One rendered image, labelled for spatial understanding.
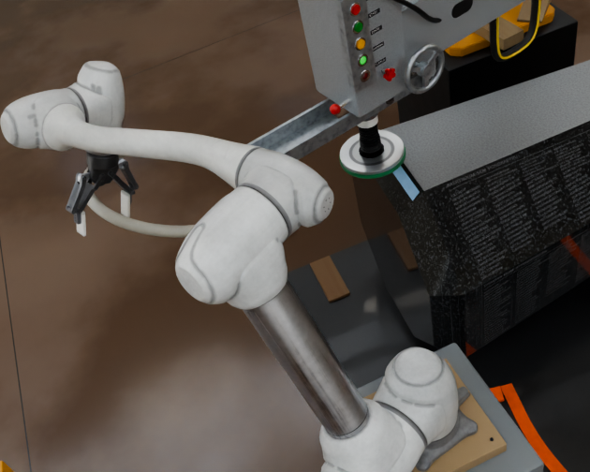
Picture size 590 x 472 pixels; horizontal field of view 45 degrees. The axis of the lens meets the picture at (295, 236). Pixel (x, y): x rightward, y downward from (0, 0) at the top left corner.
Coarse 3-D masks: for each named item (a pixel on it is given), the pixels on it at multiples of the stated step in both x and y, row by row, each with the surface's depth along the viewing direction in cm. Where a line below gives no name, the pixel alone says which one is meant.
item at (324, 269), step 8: (328, 256) 327; (312, 264) 326; (320, 264) 325; (328, 264) 324; (320, 272) 322; (328, 272) 321; (336, 272) 320; (320, 280) 318; (328, 280) 317; (336, 280) 316; (328, 288) 314; (336, 288) 313; (344, 288) 312; (328, 296) 311; (336, 296) 310; (344, 296) 311
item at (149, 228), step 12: (120, 156) 204; (96, 204) 178; (108, 216) 176; (120, 216) 175; (132, 228) 174; (144, 228) 173; (156, 228) 173; (168, 228) 174; (180, 228) 174; (192, 228) 175
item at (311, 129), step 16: (416, 80) 219; (400, 96) 219; (304, 112) 215; (320, 112) 218; (368, 112) 215; (288, 128) 214; (304, 128) 217; (320, 128) 215; (336, 128) 210; (256, 144) 210; (272, 144) 214; (288, 144) 213; (304, 144) 206; (320, 144) 210
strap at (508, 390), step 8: (504, 392) 265; (512, 392) 264; (512, 400) 262; (520, 400) 261; (512, 408) 260; (520, 408) 259; (520, 416) 257; (520, 424) 255; (528, 424) 254; (528, 432) 252; (536, 432) 252; (528, 440) 250; (536, 440) 250; (536, 448) 248; (544, 448) 247; (544, 456) 245; (552, 456) 245; (552, 464) 243; (560, 464) 242
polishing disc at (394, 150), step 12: (384, 132) 239; (348, 144) 238; (384, 144) 235; (396, 144) 233; (348, 156) 234; (360, 156) 233; (384, 156) 230; (396, 156) 229; (348, 168) 230; (360, 168) 229; (372, 168) 228; (384, 168) 227
